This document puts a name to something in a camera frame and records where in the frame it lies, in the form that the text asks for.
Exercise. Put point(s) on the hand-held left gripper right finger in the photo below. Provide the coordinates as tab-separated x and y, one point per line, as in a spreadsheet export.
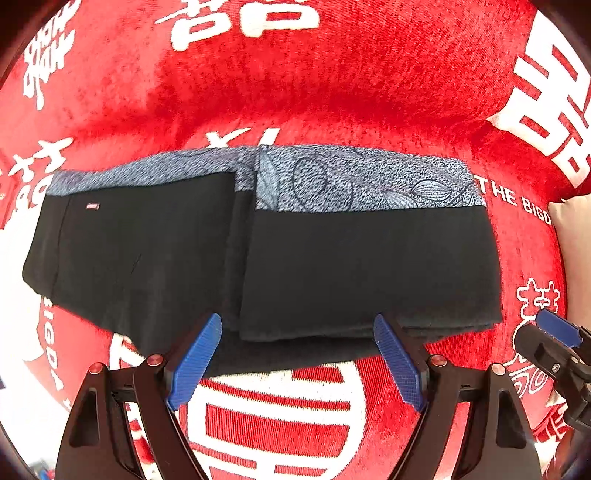
397	364

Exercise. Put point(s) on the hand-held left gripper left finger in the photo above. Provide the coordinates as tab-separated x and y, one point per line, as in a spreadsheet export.
194	364

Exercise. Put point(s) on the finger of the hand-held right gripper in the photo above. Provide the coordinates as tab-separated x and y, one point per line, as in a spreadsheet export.
558	326
535	344

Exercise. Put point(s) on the black pants with blue stripe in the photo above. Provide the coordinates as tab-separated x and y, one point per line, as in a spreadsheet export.
323	267

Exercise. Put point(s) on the white pillow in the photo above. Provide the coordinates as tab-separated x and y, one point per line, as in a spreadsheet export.
575	249

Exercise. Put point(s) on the red printed blanket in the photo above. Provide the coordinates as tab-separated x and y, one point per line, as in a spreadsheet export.
323	83

